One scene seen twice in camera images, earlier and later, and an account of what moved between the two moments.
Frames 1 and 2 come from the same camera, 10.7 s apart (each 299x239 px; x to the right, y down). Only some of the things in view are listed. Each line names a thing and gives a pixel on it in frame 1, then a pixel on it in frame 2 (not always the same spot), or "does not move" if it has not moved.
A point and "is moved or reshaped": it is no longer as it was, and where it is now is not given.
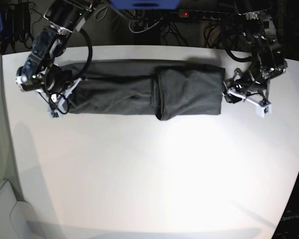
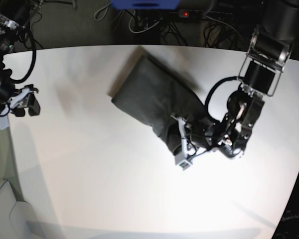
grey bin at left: [10, 218] does not move
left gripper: [56, 78] → [4, 92]
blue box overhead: [146, 4] does not move
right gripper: [249, 82] → [207, 141]
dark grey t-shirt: [153, 87] is moved or reshaped
